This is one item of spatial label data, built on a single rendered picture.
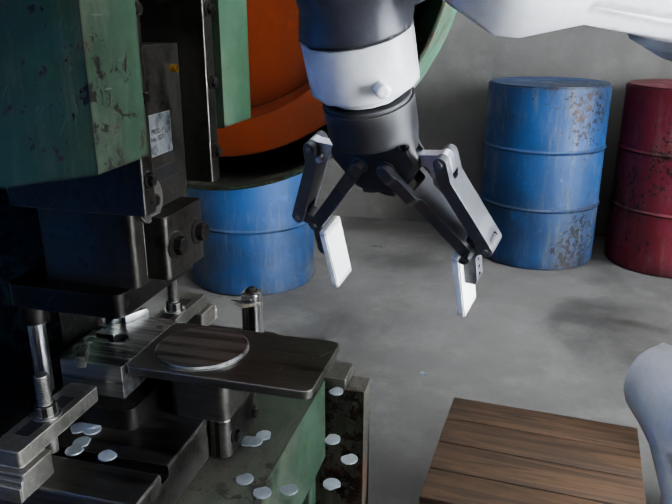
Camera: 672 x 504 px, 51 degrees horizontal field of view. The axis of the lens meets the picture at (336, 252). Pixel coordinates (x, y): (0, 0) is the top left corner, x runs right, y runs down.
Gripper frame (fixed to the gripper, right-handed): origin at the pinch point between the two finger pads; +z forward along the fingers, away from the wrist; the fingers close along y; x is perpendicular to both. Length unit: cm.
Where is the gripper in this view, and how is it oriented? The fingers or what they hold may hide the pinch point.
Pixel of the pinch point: (400, 283)
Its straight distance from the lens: 68.8
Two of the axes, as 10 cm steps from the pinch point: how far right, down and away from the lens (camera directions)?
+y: 8.5, 1.7, -4.9
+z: 1.8, 7.8, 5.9
